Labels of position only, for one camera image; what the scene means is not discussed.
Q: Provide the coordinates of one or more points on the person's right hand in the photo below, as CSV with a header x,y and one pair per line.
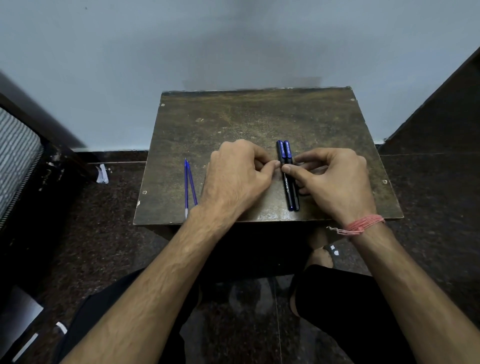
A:
x,y
337,183

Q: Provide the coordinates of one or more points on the person's left hand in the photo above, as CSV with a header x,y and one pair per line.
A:
x,y
232,180

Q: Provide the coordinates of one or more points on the person's right thumb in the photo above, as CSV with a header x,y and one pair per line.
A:
x,y
300,173

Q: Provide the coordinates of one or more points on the person's left thumb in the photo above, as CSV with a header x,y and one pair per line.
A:
x,y
270,170

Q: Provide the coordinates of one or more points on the black pen with blue cap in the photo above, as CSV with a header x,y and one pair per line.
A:
x,y
288,191
288,150

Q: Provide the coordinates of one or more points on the person's right forearm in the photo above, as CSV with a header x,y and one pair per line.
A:
x,y
412,292

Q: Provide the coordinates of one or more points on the person's left forearm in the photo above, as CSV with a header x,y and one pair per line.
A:
x,y
150,292

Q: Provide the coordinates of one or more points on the blue pen refill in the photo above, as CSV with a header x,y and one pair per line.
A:
x,y
186,191
192,185

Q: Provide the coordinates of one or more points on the person's foot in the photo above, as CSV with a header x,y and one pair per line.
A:
x,y
318,255

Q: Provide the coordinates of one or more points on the black shorts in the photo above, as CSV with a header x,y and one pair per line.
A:
x,y
348,311

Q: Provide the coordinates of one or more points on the crumpled white paper scrap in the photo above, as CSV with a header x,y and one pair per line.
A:
x,y
102,174

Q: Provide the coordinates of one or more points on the dark chair with striped fabric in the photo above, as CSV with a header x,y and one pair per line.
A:
x,y
22,161

